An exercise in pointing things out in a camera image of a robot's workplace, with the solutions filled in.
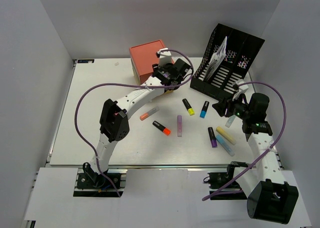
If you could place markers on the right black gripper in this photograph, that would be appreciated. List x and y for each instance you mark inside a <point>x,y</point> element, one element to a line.
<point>221,106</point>

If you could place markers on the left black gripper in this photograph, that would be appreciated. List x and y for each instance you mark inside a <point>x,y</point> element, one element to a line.
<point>165,67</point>

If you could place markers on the coral top drawer box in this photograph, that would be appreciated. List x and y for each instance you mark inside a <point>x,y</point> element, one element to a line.
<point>142,57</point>

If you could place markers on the white printed paper booklet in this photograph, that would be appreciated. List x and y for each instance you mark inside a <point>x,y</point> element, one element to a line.
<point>216,59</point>

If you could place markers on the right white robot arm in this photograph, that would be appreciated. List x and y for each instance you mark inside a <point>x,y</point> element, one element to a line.
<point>269,195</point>

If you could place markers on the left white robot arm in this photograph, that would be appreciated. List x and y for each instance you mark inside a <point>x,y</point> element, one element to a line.
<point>115,115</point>

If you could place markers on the pastel green highlighter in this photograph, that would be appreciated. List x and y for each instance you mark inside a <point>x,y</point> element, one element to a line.
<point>230,121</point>

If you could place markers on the black blue highlighter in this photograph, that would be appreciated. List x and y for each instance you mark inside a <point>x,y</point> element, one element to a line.
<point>204,109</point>

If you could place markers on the pastel yellow highlighter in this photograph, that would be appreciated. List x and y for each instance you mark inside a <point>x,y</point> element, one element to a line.
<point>226,135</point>

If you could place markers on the pastel blue highlighter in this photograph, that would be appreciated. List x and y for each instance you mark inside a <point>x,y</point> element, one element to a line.
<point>226,147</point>

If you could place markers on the black yellow highlighter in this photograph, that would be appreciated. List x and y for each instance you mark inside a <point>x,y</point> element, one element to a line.
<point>188,107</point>

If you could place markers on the black purple highlighter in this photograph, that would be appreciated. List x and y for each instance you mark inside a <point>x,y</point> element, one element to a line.
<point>212,137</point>

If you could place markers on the pastel purple highlighter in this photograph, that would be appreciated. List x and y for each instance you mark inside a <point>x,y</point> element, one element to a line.
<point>179,126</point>

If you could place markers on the orange grey highlighter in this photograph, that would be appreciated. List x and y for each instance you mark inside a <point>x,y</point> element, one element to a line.
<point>149,113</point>

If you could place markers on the black orange highlighter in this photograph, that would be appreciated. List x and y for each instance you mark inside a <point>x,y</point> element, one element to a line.
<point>162,128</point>

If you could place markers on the black three-slot file holder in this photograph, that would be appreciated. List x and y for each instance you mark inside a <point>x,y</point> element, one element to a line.
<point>241,50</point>

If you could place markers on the black label sticker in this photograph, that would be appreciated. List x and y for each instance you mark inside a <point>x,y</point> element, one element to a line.
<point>85,61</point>

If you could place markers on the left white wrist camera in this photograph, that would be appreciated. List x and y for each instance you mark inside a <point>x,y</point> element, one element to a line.
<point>164,57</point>

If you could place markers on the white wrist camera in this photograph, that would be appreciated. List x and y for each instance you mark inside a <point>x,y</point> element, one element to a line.
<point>164,57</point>
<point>240,87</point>

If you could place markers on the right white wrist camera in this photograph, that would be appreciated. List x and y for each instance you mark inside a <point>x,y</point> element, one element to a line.
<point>240,87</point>

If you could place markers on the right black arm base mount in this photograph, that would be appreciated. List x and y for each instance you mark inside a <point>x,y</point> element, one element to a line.
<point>218,179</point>

